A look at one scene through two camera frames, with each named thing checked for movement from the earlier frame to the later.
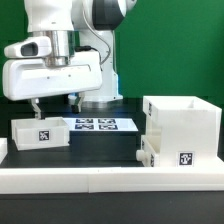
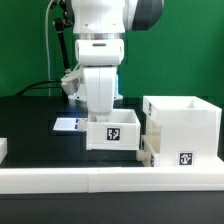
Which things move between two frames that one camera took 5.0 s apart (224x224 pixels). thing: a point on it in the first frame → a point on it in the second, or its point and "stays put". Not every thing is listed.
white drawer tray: x=47 y=132 → x=119 y=130
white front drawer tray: x=150 y=152 stays put
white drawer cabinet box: x=190 y=131 stays put
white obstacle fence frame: x=73 y=180 stays put
